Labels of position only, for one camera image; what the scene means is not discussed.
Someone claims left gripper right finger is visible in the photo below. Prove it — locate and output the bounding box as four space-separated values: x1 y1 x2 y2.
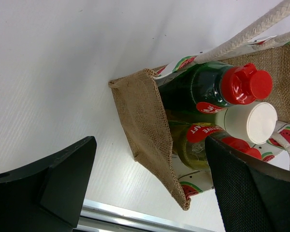
205 136 290 232

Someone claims dark green red-cap bottle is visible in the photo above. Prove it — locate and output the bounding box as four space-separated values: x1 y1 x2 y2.
158 61 273 114

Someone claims white-lid frosted jar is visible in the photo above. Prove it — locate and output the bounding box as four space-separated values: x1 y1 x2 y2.
214 102 278 145

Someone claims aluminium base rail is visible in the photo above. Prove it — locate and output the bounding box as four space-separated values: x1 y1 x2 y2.
72 202 199 232

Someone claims yellow-green red-cap bottle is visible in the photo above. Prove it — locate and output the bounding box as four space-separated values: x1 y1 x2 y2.
168 120 262 172

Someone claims jute watermelon canvas bag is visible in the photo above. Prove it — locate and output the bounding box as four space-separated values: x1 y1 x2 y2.
108 0 290 210

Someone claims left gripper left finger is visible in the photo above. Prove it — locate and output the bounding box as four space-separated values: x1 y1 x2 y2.
0 136 97 232

